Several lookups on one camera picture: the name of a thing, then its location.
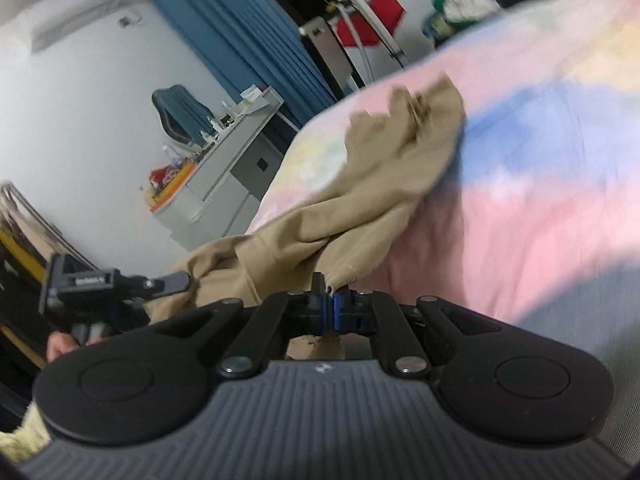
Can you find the tan printed t-shirt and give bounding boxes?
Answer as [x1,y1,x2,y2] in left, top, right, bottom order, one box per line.
[146,72,468,361]

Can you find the pile of clothes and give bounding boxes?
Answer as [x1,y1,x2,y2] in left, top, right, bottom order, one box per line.
[422,0,561,51]

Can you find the person left hand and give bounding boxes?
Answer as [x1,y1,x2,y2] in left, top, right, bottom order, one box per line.
[46,332,102,363]

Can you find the orange tray with items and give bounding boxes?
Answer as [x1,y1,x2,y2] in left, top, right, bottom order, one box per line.
[141,158,196,212]

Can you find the white dressing table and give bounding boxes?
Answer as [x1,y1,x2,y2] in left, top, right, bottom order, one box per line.
[153,87,284,252]

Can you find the pastel tie-dye bed cover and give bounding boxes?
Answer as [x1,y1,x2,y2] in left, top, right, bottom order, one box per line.
[253,0,639,463]

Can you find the wavy framed mirror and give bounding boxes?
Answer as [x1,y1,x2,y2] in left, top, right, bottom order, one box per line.
[151,84,215,148]

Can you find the white tissue box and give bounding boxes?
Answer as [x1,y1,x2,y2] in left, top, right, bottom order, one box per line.
[241,84,262,103]

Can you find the left blue curtain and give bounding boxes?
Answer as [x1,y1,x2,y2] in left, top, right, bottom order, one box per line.
[151,0,335,126]

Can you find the red garment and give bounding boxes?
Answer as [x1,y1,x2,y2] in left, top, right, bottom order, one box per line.
[335,0,407,49]

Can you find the white air conditioner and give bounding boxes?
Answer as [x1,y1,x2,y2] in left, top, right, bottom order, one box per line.
[17,0,145,54]

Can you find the garment steamer stand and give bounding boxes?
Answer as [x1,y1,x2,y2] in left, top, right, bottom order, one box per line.
[328,0,408,82]

